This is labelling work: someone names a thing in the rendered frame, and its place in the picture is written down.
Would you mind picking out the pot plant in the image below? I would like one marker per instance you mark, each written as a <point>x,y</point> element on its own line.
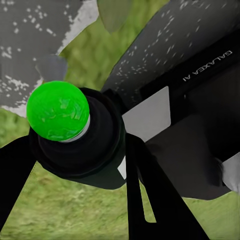
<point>114,13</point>

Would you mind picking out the insectifuge atomizer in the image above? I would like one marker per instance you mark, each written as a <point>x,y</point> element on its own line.
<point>76,133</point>

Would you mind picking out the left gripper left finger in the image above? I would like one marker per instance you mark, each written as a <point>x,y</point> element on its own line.
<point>16,163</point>

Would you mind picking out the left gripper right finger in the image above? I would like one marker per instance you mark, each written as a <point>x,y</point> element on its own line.
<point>174,220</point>

